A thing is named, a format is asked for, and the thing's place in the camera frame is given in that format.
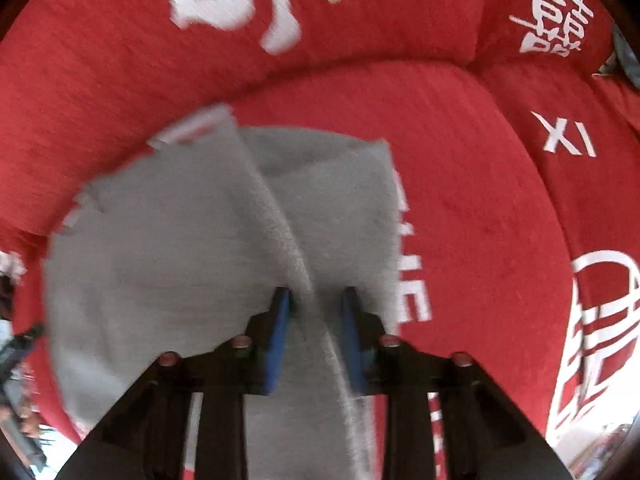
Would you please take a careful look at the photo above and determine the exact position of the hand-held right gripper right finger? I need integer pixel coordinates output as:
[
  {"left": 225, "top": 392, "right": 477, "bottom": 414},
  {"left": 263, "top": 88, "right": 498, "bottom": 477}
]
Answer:
[{"left": 340, "top": 287, "right": 576, "bottom": 480}]

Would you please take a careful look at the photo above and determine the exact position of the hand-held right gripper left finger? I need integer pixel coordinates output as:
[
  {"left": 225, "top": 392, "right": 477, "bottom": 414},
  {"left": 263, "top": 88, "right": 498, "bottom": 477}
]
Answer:
[{"left": 55, "top": 287, "right": 293, "bottom": 480}]

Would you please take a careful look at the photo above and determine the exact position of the grey sweatshirt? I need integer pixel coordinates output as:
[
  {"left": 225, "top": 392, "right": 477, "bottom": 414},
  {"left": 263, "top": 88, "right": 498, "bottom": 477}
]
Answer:
[{"left": 42, "top": 104, "right": 403, "bottom": 480}]

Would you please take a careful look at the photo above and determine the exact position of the red printed sofa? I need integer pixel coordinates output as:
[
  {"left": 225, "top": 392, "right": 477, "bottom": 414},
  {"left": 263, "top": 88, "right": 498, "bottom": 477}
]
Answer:
[{"left": 0, "top": 0, "right": 640, "bottom": 480}]

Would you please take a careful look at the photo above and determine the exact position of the grey cloth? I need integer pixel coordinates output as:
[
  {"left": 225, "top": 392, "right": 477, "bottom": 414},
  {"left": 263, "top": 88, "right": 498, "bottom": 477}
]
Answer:
[{"left": 595, "top": 25, "right": 640, "bottom": 88}]

